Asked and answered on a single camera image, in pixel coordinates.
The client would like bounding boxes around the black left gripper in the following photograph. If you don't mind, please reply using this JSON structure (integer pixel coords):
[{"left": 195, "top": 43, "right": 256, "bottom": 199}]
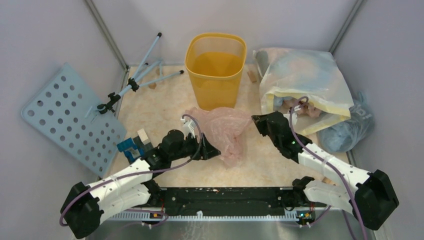
[{"left": 170, "top": 132, "right": 221, "bottom": 161}]

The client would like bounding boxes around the pink plastic trash bag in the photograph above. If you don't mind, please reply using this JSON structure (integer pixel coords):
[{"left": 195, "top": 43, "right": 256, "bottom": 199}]
[{"left": 184, "top": 107, "right": 252, "bottom": 168}]

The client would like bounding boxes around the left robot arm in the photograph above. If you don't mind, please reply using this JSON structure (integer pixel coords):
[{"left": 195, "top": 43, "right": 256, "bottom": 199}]
[{"left": 59, "top": 129, "right": 221, "bottom": 239}]

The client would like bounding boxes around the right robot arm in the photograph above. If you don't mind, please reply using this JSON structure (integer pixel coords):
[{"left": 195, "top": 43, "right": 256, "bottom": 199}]
[{"left": 251, "top": 111, "right": 399, "bottom": 231}]

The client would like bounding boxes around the yellow plastic trash bin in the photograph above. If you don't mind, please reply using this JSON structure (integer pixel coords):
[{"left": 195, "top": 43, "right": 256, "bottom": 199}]
[{"left": 184, "top": 32, "right": 247, "bottom": 111}]

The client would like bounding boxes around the small wooden block back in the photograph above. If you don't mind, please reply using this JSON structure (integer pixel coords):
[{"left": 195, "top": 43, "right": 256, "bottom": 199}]
[{"left": 247, "top": 70, "right": 257, "bottom": 83}]

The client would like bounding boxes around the large yellow translucent bag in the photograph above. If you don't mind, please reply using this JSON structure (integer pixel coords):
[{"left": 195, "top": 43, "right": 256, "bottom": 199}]
[{"left": 253, "top": 47, "right": 354, "bottom": 135}]

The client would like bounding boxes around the pale wooden block left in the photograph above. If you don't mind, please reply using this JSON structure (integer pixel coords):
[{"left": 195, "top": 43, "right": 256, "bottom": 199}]
[{"left": 137, "top": 128, "right": 150, "bottom": 144}]

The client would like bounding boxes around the blue block toy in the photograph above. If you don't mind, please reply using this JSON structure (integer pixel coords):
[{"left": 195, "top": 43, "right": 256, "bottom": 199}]
[{"left": 116, "top": 136, "right": 154, "bottom": 164}]

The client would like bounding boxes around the blue plastic bag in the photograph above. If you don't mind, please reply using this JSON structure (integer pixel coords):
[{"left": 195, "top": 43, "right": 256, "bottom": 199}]
[{"left": 317, "top": 91, "right": 375, "bottom": 153}]

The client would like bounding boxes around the wooden block near tripod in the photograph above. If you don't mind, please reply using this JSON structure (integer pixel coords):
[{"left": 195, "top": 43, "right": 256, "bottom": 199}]
[{"left": 148, "top": 82, "right": 157, "bottom": 90}]

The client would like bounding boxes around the wooden cylinder block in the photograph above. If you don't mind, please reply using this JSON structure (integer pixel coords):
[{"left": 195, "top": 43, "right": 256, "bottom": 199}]
[{"left": 322, "top": 177, "right": 334, "bottom": 185}]

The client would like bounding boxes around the light blue tripod stand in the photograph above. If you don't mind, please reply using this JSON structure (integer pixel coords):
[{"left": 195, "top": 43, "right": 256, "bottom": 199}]
[{"left": 89, "top": 32, "right": 185, "bottom": 116}]

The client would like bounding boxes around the light blue perforated board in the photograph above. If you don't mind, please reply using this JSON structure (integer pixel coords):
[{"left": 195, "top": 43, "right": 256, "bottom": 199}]
[{"left": 21, "top": 63, "right": 127, "bottom": 178}]

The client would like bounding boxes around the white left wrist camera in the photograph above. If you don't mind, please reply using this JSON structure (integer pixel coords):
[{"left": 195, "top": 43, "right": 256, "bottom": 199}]
[{"left": 181, "top": 118, "right": 199, "bottom": 138}]

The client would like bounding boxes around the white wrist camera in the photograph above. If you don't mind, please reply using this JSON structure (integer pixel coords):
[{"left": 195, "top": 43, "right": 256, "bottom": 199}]
[
  {"left": 181, "top": 118, "right": 199, "bottom": 138},
  {"left": 283, "top": 104, "right": 302, "bottom": 125}
]

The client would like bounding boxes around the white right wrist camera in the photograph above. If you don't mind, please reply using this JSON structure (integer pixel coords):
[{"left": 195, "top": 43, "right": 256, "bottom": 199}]
[{"left": 283, "top": 104, "right": 302, "bottom": 125}]

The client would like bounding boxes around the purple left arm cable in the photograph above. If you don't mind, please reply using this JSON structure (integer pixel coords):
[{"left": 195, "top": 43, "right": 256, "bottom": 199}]
[{"left": 58, "top": 114, "right": 204, "bottom": 228}]

